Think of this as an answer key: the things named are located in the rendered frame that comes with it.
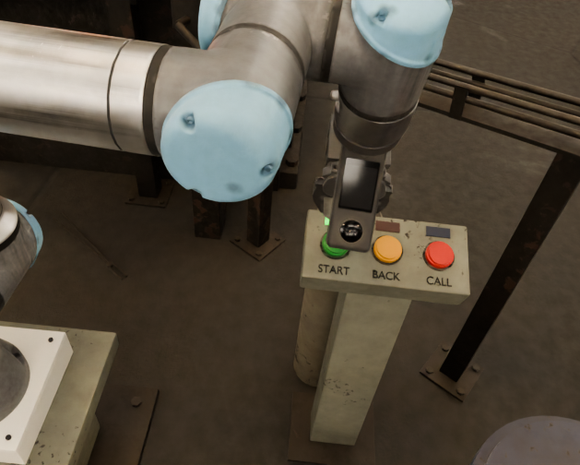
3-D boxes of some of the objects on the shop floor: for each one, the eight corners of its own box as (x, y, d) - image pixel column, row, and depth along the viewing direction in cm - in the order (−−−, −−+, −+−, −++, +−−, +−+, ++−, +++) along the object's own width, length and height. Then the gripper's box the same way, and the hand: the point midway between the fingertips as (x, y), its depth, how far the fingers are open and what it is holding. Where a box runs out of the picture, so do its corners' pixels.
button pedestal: (282, 391, 123) (309, 196, 80) (383, 402, 123) (464, 213, 80) (276, 459, 112) (302, 275, 68) (385, 471, 112) (483, 295, 68)
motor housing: (192, 210, 165) (180, 50, 127) (261, 218, 165) (269, 60, 127) (183, 239, 156) (167, 76, 118) (255, 247, 156) (263, 87, 118)
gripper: (414, 84, 54) (374, 186, 73) (328, 75, 54) (311, 180, 73) (415, 153, 50) (372, 242, 70) (322, 143, 50) (306, 234, 70)
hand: (341, 224), depth 69 cm, fingers closed
